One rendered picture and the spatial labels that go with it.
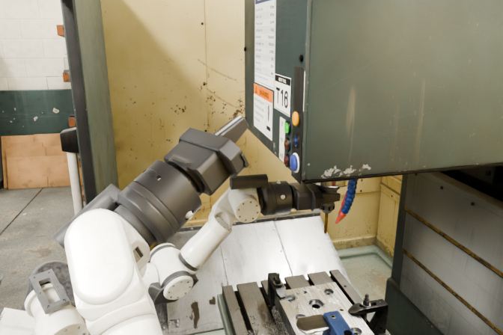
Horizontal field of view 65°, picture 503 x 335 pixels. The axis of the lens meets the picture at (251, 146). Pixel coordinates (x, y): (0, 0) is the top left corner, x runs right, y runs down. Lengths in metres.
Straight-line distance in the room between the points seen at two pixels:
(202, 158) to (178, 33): 1.45
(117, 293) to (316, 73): 0.43
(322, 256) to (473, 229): 1.02
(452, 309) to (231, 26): 1.46
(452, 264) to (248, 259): 1.02
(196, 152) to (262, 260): 1.58
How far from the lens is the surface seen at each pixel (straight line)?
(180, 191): 0.50
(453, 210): 1.38
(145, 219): 0.50
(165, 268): 1.05
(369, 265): 2.46
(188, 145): 0.56
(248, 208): 0.98
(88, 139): 1.31
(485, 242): 1.31
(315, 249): 2.19
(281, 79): 0.77
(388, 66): 0.72
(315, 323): 1.01
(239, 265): 2.06
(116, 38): 1.94
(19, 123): 5.74
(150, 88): 1.95
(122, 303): 0.45
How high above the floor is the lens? 1.86
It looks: 16 degrees down
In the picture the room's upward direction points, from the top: straight up
